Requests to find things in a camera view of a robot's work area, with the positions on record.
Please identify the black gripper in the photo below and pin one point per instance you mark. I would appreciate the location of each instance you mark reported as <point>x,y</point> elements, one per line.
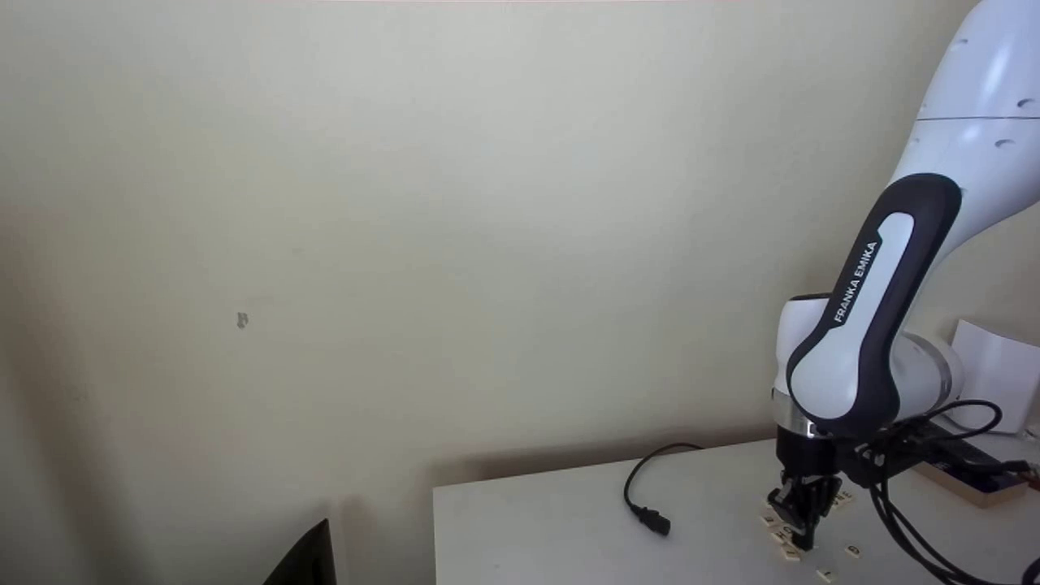
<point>797,463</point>

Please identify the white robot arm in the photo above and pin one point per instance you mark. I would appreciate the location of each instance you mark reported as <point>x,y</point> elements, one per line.
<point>846,366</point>

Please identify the dark wooden cabinet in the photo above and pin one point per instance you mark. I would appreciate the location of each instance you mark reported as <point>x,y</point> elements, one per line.
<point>307,559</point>

